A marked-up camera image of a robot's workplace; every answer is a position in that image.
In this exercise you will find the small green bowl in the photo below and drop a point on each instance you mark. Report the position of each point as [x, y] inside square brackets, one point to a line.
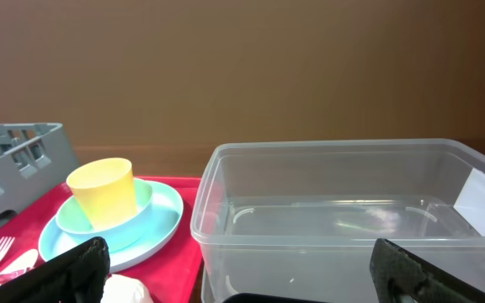
[71, 219]

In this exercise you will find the yellow plastic cup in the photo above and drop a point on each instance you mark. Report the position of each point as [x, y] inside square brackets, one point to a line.
[105, 191]

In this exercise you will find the light blue plate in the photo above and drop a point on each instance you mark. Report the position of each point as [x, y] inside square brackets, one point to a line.
[164, 214]

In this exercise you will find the white plastic knife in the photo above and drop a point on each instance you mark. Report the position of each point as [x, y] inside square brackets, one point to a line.
[24, 262]

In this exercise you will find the white napkin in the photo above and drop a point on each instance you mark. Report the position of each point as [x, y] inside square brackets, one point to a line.
[122, 289]

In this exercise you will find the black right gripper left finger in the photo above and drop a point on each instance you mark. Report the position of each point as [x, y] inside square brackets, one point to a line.
[77, 275]

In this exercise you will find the clear plastic bin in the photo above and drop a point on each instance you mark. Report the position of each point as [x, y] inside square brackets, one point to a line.
[300, 219]

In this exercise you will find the red plastic tray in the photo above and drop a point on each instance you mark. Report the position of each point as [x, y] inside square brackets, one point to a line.
[169, 274]

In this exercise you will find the grey dishwasher rack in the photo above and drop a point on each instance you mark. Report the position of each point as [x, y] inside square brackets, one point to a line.
[34, 158]

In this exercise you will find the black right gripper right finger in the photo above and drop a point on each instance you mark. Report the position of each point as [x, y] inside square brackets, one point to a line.
[401, 276]

